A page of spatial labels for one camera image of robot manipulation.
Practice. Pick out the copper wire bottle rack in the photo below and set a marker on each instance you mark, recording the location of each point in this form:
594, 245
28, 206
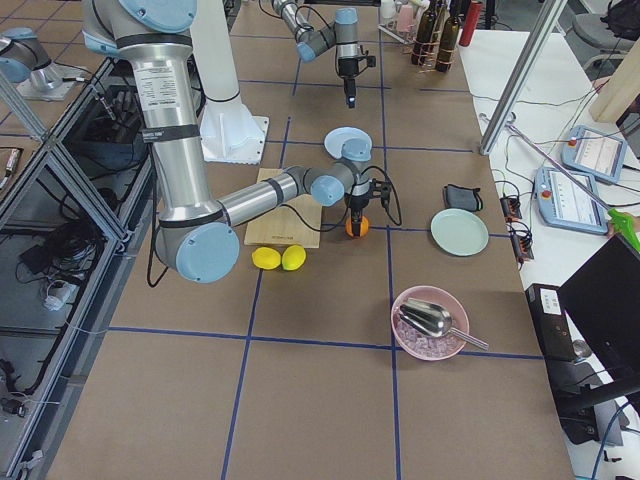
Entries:
428, 51

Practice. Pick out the dark wine bottle front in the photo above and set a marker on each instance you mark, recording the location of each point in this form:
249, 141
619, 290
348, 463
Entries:
448, 38

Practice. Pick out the dark wine bottle rear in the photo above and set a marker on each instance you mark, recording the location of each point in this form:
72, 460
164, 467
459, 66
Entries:
425, 29

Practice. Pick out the bamboo cutting board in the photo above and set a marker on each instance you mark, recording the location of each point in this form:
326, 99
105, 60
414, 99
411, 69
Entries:
284, 227

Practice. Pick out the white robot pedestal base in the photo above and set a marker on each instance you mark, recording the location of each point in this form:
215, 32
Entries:
229, 132

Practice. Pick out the teach pendant far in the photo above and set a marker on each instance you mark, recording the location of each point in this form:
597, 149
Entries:
592, 151

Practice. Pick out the aluminium frame post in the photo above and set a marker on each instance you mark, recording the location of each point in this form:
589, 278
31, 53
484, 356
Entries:
545, 22

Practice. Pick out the pink cup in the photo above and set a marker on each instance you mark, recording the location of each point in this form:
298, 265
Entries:
405, 18

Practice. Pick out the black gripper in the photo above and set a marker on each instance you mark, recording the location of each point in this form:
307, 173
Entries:
358, 201
346, 68

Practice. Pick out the dark wine bottle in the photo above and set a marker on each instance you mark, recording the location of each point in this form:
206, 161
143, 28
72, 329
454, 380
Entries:
425, 29
448, 38

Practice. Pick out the light blue plate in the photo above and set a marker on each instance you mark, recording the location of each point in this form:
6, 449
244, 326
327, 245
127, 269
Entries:
336, 138

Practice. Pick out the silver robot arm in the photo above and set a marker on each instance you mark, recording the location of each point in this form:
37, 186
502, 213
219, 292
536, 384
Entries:
341, 34
185, 76

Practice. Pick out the grey folded cloth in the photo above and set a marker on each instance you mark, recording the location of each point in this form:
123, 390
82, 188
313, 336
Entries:
464, 198

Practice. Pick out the pink bowl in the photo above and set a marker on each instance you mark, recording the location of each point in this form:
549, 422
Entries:
418, 333

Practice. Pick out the teach pendant near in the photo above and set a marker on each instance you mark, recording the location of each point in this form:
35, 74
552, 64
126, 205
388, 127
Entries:
563, 205

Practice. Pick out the black monitor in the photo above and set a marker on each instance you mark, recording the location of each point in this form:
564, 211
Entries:
602, 300

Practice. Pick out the light green plate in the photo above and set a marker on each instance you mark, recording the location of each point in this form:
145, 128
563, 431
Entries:
459, 232

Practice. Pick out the metal scoop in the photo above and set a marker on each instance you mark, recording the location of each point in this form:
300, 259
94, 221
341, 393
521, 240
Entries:
433, 320

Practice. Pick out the yellow lemon near board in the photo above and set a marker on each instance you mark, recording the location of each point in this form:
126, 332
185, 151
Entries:
293, 258

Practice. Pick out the red bottle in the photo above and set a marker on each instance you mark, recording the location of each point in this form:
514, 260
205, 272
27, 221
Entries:
471, 20

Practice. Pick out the teach pendant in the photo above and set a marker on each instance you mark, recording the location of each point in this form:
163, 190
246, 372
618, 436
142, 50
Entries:
592, 151
563, 205

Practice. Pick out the yellow lemon outer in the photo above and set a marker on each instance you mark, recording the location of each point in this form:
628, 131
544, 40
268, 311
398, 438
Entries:
266, 258

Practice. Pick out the orange fruit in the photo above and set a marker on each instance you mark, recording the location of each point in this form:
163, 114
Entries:
357, 228

